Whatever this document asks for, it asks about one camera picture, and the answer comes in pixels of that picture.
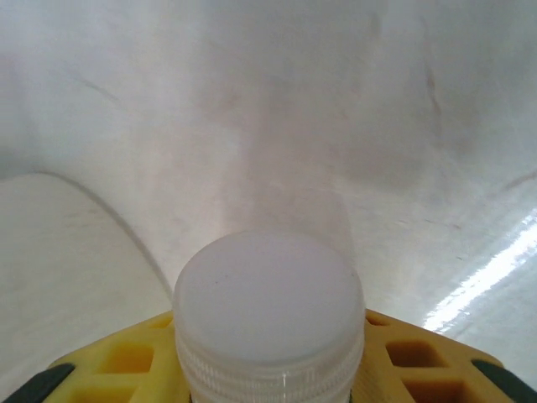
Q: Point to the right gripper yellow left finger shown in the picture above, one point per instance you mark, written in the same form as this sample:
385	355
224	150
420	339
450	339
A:
117	369

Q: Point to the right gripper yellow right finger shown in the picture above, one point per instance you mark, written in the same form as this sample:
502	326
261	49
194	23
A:
419	369

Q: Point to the clear bottle translucent white cap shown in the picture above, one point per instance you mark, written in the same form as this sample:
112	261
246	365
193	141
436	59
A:
268	302

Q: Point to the round beige bin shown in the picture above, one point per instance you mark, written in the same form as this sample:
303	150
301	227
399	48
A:
293	84

